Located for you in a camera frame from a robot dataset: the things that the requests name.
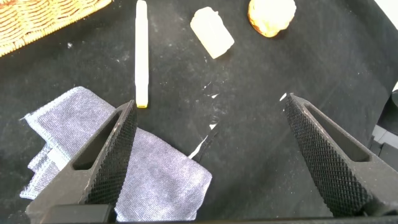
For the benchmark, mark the small yellow eraser block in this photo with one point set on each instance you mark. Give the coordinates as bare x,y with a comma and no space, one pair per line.
213,34

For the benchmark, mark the rectangular wicker basket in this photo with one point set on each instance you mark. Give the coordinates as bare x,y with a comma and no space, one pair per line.
31,21

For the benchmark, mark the brown round bun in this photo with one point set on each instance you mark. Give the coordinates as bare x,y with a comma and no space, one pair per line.
270,15

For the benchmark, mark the grey towel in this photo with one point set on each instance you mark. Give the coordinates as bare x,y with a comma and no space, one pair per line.
161,180

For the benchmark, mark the white marker pen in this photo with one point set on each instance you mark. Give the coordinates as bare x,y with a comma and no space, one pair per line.
141,56

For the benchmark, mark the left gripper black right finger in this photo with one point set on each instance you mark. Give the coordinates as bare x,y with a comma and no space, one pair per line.
329,161

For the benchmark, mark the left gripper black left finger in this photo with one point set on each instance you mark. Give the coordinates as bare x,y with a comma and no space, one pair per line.
109,161

